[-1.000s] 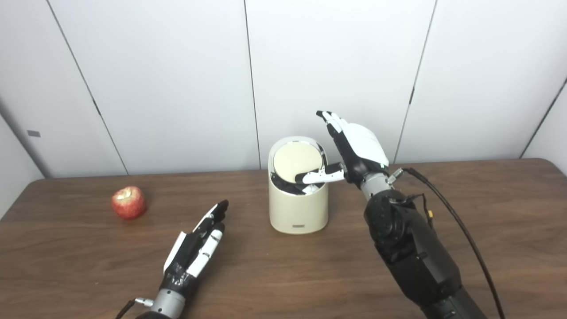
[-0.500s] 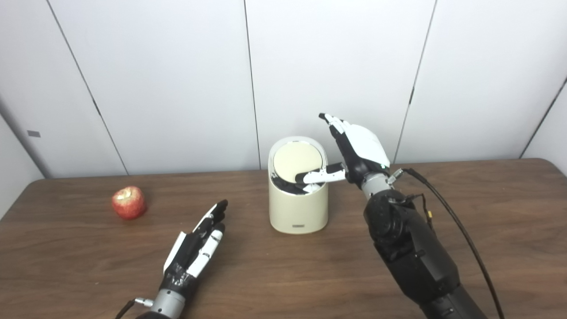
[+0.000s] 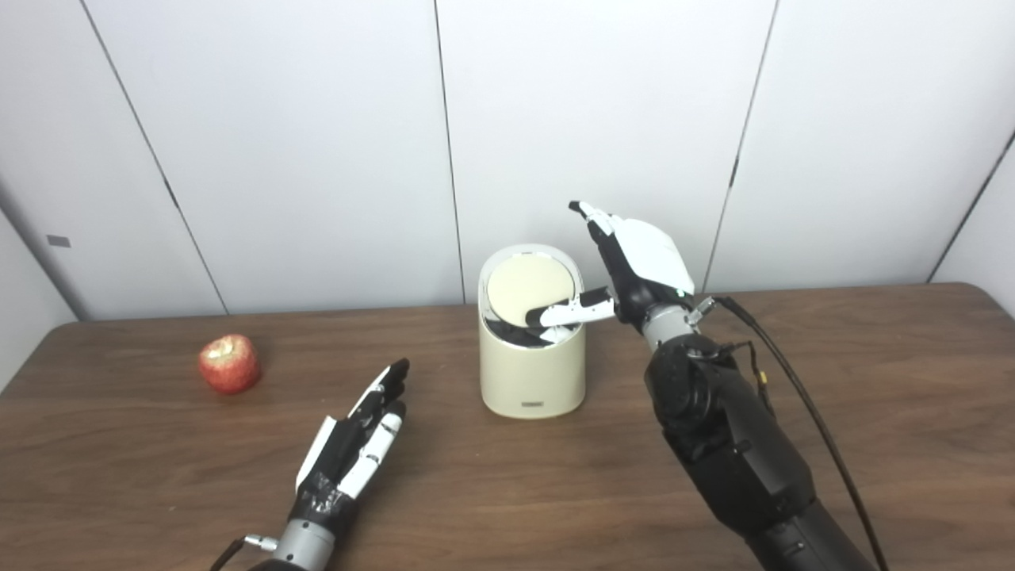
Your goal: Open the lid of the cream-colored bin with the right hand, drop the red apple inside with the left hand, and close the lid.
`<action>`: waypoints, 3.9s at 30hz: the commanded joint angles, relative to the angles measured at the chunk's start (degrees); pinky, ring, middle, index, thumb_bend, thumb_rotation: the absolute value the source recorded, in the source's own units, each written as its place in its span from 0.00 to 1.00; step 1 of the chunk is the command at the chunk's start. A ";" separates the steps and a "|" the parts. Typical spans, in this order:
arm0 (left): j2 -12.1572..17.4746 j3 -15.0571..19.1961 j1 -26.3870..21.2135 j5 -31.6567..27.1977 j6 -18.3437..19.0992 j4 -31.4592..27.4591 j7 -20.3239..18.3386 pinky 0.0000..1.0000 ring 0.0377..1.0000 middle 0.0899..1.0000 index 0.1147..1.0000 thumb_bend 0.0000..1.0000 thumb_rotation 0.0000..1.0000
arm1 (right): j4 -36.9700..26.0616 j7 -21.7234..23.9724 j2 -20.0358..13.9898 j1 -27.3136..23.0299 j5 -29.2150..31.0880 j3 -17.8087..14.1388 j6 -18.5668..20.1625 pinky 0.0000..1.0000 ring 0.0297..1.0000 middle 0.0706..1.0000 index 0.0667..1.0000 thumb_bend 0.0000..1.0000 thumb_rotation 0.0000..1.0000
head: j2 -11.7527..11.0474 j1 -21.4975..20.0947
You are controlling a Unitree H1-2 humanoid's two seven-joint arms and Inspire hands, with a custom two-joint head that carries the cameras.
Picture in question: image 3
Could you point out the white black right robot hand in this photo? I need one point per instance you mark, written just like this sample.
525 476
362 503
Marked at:
646 258

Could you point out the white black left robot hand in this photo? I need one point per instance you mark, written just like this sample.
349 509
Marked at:
337 468

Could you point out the cream round bin lid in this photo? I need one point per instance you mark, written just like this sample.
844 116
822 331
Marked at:
523 285

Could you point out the red apple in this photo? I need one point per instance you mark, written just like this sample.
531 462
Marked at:
230 366

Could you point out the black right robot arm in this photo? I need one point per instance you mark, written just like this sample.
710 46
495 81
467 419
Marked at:
729 444

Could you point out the cream-colored bin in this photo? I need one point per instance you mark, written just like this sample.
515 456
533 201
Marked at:
531 373

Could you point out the small grey wall label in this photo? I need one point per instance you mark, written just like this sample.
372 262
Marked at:
58 241

